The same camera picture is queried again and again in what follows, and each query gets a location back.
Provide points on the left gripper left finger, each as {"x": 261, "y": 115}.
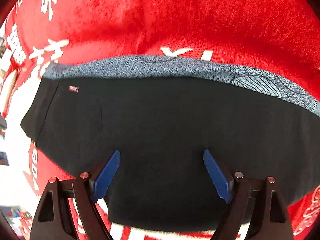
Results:
{"x": 53, "y": 218}

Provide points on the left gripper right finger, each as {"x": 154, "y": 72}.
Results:
{"x": 270, "y": 217}

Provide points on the black pants grey patterned waistband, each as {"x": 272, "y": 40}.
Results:
{"x": 161, "y": 113}

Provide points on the red bedspread white characters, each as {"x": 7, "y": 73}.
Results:
{"x": 278, "y": 36}

